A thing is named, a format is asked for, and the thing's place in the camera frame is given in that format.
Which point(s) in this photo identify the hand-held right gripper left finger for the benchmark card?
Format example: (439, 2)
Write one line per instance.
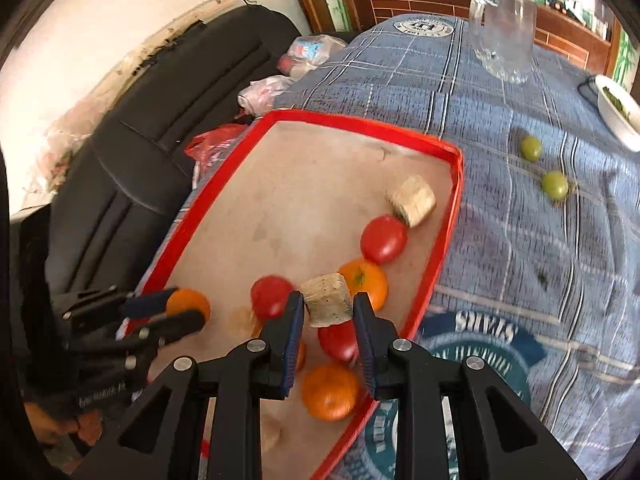
(292, 340)

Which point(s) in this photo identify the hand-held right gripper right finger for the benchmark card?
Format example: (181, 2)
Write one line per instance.
(365, 345)

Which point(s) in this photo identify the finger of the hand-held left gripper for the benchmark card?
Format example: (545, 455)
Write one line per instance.
(145, 304)
(175, 327)

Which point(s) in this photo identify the red tomato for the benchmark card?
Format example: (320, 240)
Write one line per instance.
(339, 342)
(383, 239)
(271, 297)

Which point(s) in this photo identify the small orange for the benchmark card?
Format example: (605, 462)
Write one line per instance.
(192, 301)

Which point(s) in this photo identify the cork piece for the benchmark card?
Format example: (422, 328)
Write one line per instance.
(411, 200)
(327, 300)

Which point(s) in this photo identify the large orange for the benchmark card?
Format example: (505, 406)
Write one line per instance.
(330, 392)

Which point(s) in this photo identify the orange with green stem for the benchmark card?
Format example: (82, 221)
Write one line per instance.
(372, 285)

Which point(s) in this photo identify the red-rimmed white tray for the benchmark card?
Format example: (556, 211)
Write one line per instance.
(300, 185)

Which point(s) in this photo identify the person's left hand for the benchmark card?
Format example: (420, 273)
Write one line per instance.
(47, 422)

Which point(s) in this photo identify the black sofa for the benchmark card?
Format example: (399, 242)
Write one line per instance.
(150, 135)

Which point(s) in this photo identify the blue printed tablecloth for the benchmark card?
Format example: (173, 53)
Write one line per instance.
(500, 240)

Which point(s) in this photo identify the red plastic bag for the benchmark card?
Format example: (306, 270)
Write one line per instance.
(215, 142)

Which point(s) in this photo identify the white pink plastic bag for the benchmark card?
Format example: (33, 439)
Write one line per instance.
(265, 91)

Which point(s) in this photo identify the green grape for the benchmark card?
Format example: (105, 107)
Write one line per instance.
(531, 148)
(555, 185)

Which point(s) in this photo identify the clear plastic bag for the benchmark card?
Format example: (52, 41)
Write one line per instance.
(312, 52)

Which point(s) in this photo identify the white bowl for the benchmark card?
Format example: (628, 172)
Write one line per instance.
(617, 117)

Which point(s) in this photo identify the clear glass mug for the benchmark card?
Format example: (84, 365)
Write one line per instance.
(505, 35)

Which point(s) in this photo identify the wooden cabinet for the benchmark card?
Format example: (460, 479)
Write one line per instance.
(400, 2)

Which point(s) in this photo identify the green vegetables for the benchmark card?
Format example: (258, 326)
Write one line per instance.
(617, 100)

